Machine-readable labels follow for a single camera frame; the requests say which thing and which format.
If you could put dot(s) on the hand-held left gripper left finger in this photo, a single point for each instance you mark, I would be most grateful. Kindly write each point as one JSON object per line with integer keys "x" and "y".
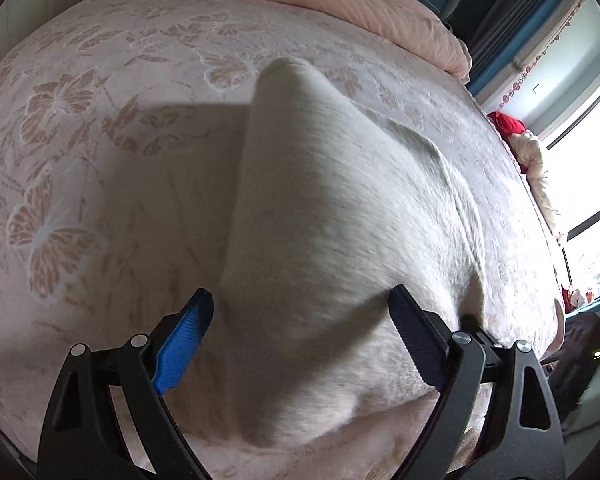
{"x": 182, "y": 342}

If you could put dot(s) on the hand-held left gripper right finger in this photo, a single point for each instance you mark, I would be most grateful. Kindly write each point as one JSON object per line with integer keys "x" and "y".
{"x": 420, "y": 340}

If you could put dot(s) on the cream sweater with black hearts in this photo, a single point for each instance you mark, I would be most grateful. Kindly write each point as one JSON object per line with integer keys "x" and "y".
{"x": 340, "y": 210}

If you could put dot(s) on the dark cloth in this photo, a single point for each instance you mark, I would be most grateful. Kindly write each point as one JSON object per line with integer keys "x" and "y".
{"x": 577, "y": 360}

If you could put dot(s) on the pink floral bedsheet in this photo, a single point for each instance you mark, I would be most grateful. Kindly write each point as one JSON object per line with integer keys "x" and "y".
{"x": 105, "y": 170}

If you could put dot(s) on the cream plush cloth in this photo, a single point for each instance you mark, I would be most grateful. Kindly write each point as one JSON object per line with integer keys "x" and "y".
{"x": 535, "y": 170}

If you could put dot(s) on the window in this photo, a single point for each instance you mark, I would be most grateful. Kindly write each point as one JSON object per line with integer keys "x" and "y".
{"x": 590, "y": 160}

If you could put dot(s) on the grey curtain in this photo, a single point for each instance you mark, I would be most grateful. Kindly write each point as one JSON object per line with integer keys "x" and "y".
{"x": 520, "y": 15}

